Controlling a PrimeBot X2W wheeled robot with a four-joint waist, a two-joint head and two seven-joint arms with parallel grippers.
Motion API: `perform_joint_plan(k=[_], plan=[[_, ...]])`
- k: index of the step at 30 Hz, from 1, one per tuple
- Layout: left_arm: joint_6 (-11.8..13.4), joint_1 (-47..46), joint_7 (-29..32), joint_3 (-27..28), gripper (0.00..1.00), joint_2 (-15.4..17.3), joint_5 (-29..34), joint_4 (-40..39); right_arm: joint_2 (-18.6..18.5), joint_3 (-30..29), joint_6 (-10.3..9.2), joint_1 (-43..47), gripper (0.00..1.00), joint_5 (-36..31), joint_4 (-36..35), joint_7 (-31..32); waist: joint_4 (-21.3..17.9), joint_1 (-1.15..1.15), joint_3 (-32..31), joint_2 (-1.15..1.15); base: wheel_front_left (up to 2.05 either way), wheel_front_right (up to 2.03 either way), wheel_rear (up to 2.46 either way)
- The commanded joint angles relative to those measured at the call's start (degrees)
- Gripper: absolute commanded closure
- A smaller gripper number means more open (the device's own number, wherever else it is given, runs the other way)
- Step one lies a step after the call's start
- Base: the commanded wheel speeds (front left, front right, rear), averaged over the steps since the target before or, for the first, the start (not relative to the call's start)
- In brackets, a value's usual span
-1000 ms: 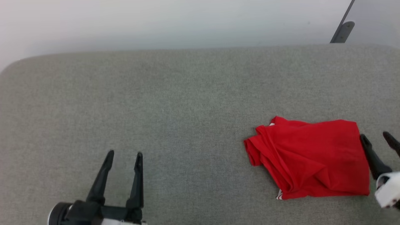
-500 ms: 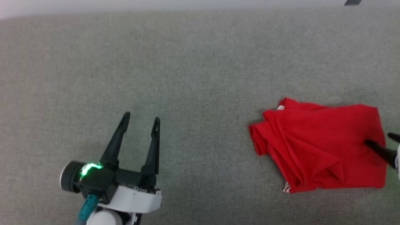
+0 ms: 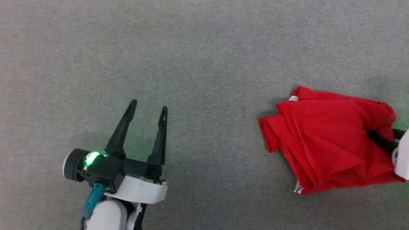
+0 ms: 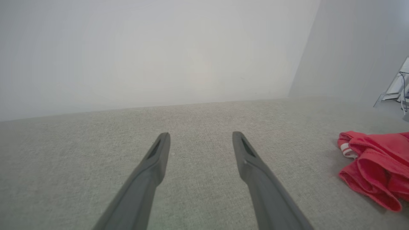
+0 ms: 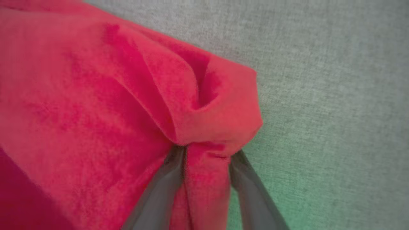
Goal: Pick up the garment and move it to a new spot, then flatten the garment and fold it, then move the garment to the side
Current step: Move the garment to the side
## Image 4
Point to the red garment with white stripes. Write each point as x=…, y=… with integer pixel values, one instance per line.
x=378, y=166

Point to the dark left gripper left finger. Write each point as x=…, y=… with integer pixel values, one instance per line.
x=143, y=188

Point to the white stand frame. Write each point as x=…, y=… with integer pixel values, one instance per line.
x=394, y=88

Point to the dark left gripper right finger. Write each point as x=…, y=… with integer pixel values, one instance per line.
x=265, y=191

